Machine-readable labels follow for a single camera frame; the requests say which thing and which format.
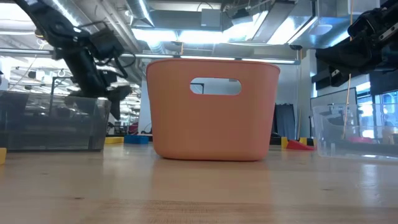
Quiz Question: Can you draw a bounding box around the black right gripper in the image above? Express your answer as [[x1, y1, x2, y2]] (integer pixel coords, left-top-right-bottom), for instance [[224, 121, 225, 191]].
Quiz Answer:
[[315, 0, 398, 75]]

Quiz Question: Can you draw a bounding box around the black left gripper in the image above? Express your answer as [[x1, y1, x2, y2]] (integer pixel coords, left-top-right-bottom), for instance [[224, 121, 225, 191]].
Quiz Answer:
[[62, 45, 134, 121]]

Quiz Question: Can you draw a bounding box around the blue studded brick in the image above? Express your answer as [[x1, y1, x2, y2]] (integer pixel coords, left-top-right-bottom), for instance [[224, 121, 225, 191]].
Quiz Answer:
[[124, 134, 150, 145]]

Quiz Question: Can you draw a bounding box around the red wedge block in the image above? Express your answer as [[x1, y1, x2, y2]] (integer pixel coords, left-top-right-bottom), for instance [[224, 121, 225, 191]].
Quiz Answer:
[[286, 139, 316, 152]]

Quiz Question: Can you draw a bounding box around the smoky grey transparent bin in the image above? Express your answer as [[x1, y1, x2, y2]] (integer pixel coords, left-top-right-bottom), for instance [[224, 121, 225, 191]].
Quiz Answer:
[[0, 90, 112, 152]]

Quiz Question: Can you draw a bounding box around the dark grey curtain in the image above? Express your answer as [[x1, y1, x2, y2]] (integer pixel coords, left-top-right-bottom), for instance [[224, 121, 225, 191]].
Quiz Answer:
[[274, 103, 297, 140]]

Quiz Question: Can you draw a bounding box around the clear plastic bin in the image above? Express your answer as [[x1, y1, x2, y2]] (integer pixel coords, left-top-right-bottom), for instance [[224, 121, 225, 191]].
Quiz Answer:
[[312, 103, 398, 162]]

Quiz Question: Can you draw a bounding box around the orange plastic basket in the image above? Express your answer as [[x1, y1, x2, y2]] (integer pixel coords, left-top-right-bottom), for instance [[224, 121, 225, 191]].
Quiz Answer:
[[146, 58, 281, 162]]

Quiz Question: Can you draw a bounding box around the black metal frame stand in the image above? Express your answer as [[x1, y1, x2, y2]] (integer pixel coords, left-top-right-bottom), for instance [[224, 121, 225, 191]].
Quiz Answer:
[[49, 76, 75, 116]]

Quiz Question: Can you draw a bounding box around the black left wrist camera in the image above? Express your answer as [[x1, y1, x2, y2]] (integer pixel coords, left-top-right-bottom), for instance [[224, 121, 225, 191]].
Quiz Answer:
[[88, 27, 125, 60]]

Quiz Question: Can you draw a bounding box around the yellow hanging cord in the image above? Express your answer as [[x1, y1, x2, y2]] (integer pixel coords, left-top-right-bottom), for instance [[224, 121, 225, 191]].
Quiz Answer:
[[341, 0, 354, 140]]

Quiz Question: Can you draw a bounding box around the silver overhead frame bar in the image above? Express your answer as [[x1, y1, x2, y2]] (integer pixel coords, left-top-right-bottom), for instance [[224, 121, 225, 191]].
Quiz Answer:
[[0, 48, 301, 65]]

